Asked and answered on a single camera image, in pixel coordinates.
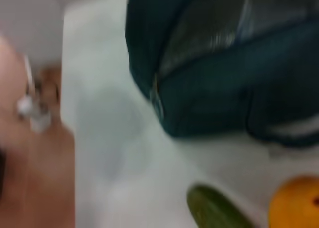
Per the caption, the dark teal insulated lunch bag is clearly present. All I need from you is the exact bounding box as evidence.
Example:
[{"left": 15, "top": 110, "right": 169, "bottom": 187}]
[{"left": 124, "top": 0, "right": 319, "bottom": 148}]

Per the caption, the green cucumber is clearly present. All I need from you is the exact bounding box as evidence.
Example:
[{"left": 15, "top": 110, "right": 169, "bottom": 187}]
[{"left": 187, "top": 184, "right": 257, "bottom": 228}]

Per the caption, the orange pear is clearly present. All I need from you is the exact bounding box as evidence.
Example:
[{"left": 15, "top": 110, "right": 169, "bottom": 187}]
[{"left": 268, "top": 176, "right": 319, "bottom": 228}]

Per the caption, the white plug with cable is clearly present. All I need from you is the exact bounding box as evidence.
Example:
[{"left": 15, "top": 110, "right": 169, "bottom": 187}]
[{"left": 16, "top": 55, "right": 52, "bottom": 134}]

